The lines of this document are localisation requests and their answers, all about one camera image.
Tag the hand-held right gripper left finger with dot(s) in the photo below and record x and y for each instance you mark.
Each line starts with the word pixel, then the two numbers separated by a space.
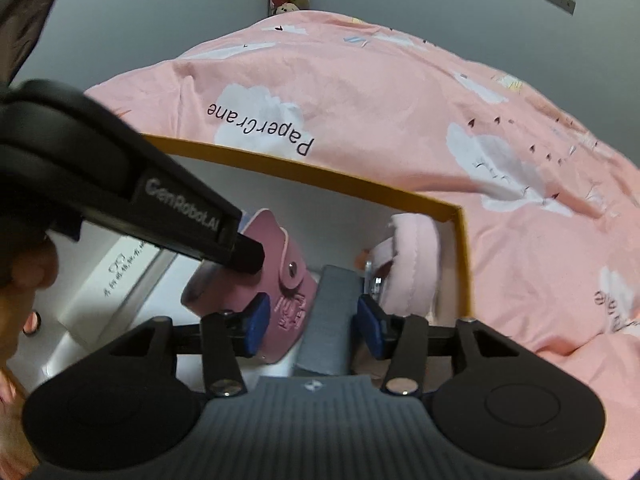
pixel 257 322

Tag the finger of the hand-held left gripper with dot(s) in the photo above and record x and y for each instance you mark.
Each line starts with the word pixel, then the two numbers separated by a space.
pixel 247 255

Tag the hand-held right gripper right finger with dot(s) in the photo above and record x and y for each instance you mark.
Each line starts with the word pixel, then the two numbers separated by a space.
pixel 370 327

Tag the pink leather key pouch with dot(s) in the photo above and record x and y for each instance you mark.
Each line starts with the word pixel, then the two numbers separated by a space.
pixel 280 280

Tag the grey rectangular box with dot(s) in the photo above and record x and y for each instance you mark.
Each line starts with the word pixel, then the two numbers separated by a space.
pixel 327 320

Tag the orange cardboard box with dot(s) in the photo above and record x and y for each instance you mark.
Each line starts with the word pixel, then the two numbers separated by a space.
pixel 325 225

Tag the white printed box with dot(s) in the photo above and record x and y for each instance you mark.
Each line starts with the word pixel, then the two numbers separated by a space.
pixel 115 285

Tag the person's left hand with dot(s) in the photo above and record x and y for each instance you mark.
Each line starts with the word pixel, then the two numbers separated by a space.
pixel 20 310

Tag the pink printed blanket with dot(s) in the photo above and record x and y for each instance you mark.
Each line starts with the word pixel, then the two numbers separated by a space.
pixel 400 100

